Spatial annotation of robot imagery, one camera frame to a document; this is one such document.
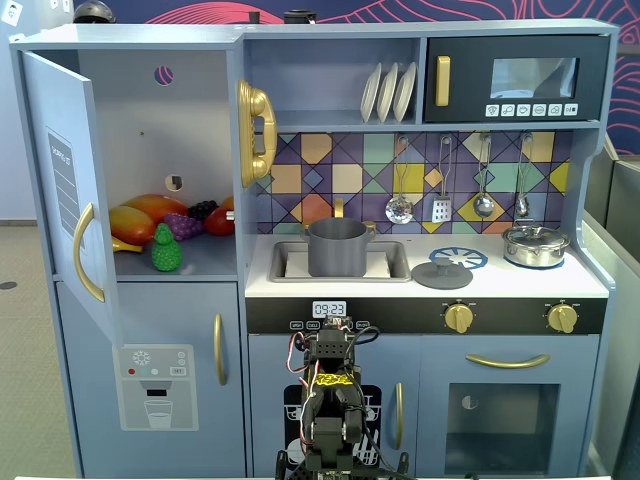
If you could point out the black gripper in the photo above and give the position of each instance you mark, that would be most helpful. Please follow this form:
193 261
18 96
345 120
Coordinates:
334 326

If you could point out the green toy pineapple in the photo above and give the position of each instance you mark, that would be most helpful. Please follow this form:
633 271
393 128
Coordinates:
166 252

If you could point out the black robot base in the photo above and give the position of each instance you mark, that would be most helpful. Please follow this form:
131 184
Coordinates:
295 467

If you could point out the blue cabinet door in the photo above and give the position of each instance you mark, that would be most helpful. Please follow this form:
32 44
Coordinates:
50 100

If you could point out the digital clock display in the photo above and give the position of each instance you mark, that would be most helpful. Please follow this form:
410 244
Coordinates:
329 309

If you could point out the blue dishwasher door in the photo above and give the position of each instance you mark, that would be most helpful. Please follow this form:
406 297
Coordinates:
270 360

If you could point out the gray plastic pot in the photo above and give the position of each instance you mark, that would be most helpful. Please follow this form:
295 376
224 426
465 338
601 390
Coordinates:
337 250

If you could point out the gray sink basin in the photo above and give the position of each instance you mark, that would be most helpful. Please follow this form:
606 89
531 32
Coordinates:
397 260

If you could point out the gold stove knob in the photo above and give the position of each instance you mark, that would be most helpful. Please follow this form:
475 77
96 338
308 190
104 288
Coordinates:
562 318
459 318

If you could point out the gray round pot lid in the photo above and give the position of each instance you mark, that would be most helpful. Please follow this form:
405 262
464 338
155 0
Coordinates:
442 277

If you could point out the gold faucet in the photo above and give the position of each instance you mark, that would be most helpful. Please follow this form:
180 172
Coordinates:
339 207

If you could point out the metal skimmer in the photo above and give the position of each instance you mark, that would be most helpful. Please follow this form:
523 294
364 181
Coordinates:
399 210

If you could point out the blue freezer door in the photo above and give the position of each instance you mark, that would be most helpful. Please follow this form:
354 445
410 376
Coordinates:
165 320

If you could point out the red toy tomato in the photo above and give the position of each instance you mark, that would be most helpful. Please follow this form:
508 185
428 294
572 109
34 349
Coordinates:
217 224

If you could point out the metal slotted spatula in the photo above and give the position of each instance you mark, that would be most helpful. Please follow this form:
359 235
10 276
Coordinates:
441 210

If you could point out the blue gray toy kitchen unit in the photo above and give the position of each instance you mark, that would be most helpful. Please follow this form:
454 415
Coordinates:
500 287

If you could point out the ice dispenser sticker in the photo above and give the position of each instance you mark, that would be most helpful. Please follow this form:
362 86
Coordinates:
157 390

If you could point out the dark toy grapes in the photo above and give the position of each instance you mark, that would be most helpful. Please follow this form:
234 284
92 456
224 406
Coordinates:
202 209

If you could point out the purple toy grapes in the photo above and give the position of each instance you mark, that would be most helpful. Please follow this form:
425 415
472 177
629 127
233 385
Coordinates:
185 226

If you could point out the metal ladle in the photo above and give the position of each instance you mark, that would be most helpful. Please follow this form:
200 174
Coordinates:
483 205

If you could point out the orange red toy mango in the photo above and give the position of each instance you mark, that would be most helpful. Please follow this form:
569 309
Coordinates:
160 206

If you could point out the steel pot with lid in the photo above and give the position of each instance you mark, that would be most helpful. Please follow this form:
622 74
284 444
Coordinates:
535 247

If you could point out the yellow toy banana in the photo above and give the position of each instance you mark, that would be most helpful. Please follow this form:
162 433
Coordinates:
125 246

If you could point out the gold toy telephone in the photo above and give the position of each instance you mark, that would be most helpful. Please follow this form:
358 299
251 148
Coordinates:
250 130

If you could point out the yellow orange toy fruit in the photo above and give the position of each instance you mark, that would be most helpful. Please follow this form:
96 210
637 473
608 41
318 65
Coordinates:
131 225

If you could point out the metal spoon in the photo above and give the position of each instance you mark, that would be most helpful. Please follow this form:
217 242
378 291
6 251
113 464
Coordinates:
522 205

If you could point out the blue oven door with window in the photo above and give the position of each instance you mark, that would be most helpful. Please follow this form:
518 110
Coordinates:
575 400

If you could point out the white toy plate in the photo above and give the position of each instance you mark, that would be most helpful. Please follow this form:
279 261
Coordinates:
370 95
404 92
386 95

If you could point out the black toy microwave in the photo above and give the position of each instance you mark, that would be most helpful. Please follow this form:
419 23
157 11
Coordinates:
470 75

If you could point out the gray shopping list sticker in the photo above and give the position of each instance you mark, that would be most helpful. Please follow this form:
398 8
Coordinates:
65 185

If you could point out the black round container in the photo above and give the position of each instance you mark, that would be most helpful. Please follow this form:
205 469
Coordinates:
299 17

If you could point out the small black cylinder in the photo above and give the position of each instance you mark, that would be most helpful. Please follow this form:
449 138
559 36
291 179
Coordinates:
254 17

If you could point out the black helmet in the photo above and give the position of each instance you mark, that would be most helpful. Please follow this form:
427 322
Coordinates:
94 11

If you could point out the white wall socket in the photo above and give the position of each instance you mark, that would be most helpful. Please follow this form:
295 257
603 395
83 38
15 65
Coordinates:
11 12

